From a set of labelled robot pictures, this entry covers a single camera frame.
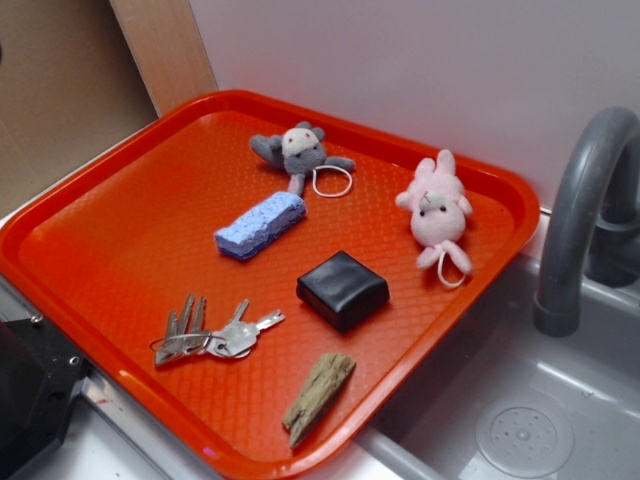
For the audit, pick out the pink plush bunny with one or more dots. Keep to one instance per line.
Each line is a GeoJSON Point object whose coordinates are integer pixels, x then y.
{"type": "Point", "coordinates": [436, 199]}

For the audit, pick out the black square pouch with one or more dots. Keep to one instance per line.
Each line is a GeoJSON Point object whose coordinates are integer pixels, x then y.
{"type": "Point", "coordinates": [343, 291]}

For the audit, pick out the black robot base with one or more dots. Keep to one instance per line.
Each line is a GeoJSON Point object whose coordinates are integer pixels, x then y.
{"type": "Point", "coordinates": [42, 373]}

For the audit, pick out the blue sponge block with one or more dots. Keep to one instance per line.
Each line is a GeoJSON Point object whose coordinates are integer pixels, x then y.
{"type": "Point", "coordinates": [260, 226]}

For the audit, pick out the grey plastic sink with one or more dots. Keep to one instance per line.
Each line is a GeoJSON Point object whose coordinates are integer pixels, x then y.
{"type": "Point", "coordinates": [497, 399]}

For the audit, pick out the light wooden board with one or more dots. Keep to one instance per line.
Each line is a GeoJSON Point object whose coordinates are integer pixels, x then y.
{"type": "Point", "coordinates": [167, 47]}

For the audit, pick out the brown cardboard panel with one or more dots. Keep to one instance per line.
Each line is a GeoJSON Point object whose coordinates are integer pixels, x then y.
{"type": "Point", "coordinates": [70, 90]}

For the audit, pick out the orange plastic tray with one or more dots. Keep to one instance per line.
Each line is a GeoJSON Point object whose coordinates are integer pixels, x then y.
{"type": "Point", "coordinates": [109, 252]}

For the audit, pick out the brown wood piece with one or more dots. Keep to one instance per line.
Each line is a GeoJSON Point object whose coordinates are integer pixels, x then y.
{"type": "Point", "coordinates": [324, 381]}

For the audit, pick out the grey curved faucet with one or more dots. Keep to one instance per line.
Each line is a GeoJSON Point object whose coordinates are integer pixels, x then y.
{"type": "Point", "coordinates": [593, 232]}

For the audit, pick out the silver key bunch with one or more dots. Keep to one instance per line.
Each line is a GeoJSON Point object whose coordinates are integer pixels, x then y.
{"type": "Point", "coordinates": [185, 335]}

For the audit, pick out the grey plush mouse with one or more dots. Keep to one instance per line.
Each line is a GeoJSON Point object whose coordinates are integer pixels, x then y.
{"type": "Point", "coordinates": [300, 153]}

